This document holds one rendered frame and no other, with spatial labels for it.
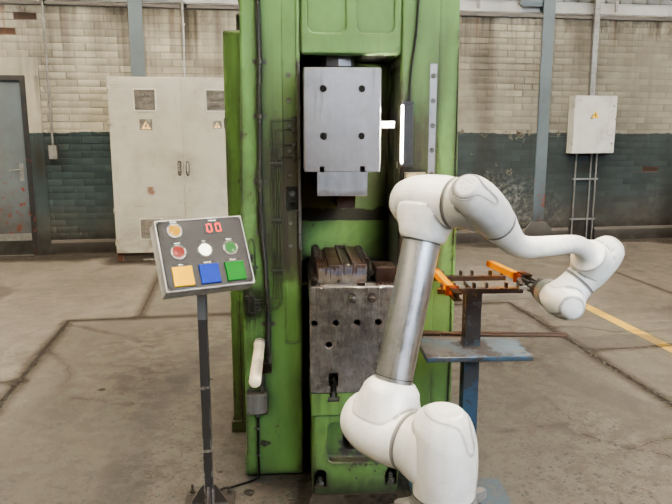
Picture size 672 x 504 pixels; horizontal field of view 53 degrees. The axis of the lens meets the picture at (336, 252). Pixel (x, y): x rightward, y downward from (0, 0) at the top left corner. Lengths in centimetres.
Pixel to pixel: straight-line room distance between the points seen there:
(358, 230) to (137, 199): 511
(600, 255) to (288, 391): 152
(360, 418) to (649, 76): 887
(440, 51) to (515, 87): 649
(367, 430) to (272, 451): 140
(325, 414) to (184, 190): 542
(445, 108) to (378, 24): 43
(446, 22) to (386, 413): 171
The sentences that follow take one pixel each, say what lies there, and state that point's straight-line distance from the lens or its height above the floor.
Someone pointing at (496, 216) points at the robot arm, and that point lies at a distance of 167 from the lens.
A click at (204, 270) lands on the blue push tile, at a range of 251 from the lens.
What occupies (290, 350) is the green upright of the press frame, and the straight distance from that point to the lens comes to 294.
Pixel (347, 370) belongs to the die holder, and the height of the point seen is 56.
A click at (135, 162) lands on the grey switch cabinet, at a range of 798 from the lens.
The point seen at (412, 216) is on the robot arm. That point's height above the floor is 131.
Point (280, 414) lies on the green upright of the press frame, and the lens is 305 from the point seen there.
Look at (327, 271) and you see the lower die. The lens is 271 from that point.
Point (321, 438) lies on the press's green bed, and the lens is 289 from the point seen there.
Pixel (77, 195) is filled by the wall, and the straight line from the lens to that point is 877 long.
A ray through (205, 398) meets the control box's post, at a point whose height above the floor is 48.
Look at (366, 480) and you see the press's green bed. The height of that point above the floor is 7.
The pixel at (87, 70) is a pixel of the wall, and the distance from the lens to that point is 872.
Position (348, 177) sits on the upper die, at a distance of 266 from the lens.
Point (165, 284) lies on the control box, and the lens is 246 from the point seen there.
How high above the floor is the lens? 154
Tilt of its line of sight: 11 degrees down
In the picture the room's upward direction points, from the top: straight up
